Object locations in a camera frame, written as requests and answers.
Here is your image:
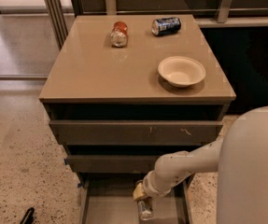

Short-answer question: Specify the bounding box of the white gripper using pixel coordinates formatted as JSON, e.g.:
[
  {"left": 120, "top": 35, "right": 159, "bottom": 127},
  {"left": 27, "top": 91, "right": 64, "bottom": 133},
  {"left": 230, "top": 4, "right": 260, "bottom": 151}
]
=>
[{"left": 133, "top": 171, "right": 171, "bottom": 202}]

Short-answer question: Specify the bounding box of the silver redbull can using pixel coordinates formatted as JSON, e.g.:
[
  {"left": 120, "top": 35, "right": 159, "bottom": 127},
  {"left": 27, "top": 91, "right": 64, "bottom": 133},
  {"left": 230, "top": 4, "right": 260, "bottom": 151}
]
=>
[{"left": 136, "top": 197, "right": 153, "bottom": 221}]

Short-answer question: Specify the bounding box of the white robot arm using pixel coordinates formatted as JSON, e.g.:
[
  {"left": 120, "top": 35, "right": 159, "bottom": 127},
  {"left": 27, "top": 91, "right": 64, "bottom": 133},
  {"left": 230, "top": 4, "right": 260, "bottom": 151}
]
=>
[{"left": 133, "top": 106, "right": 268, "bottom": 224}]

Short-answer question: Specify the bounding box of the grey bottom drawer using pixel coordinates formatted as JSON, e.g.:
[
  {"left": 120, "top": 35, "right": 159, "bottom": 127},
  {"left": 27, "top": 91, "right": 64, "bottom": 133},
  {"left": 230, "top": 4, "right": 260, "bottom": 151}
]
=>
[{"left": 79, "top": 175, "right": 192, "bottom": 224}]

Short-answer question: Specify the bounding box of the grey drawer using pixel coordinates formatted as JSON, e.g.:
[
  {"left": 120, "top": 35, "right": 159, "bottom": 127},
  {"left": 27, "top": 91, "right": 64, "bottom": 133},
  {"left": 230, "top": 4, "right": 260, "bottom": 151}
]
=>
[
  {"left": 79, "top": 175, "right": 192, "bottom": 224},
  {"left": 66, "top": 155, "right": 158, "bottom": 174},
  {"left": 49, "top": 120, "right": 223, "bottom": 146}
]

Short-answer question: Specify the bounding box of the grey middle drawer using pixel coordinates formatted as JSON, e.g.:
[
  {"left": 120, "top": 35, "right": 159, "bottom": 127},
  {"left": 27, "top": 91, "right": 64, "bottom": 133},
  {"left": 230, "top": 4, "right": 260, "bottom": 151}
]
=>
[{"left": 66, "top": 155, "right": 158, "bottom": 174}]

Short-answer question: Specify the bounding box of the grey top drawer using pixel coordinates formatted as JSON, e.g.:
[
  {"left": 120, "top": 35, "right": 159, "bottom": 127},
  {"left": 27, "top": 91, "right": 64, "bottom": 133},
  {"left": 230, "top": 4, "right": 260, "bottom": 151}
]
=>
[{"left": 49, "top": 120, "right": 223, "bottom": 146}]

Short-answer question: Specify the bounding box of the grey drawer cabinet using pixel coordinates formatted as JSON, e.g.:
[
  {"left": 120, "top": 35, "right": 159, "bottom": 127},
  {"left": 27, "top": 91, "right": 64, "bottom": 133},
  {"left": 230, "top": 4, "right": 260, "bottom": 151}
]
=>
[{"left": 38, "top": 14, "right": 236, "bottom": 191}]

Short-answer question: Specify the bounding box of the orange soda can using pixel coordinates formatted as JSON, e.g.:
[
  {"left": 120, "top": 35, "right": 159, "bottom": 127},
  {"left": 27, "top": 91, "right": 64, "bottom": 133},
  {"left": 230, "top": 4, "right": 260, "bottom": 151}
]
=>
[{"left": 110, "top": 21, "right": 128, "bottom": 48}]

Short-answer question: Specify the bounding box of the blue pepsi can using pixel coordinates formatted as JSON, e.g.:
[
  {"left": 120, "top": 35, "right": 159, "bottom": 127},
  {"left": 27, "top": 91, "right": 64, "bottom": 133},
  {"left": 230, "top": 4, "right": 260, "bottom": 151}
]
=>
[{"left": 151, "top": 17, "right": 181, "bottom": 36}]

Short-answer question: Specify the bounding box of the black object on floor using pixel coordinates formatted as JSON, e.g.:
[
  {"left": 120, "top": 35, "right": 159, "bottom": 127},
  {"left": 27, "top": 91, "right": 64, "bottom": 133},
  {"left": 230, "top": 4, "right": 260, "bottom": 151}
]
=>
[{"left": 20, "top": 207, "right": 35, "bottom": 224}]

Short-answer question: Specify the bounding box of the white paper bowl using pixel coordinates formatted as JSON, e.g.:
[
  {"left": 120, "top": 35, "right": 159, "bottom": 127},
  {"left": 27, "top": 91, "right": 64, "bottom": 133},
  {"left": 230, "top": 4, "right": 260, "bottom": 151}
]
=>
[{"left": 158, "top": 56, "right": 206, "bottom": 88}]

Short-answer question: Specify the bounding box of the wooden counter with brackets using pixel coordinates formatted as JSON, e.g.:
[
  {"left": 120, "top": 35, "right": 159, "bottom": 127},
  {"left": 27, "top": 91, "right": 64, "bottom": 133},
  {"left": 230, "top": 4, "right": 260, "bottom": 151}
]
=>
[{"left": 71, "top": 0, "right": 268, "bottom": 28}]

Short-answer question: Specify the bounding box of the metal frame post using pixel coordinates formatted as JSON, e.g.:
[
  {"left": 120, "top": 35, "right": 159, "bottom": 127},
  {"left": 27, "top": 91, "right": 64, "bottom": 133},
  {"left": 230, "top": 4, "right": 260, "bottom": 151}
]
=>
[{"left": 44, "top": 0, "right": 68, "bottom": 49}]

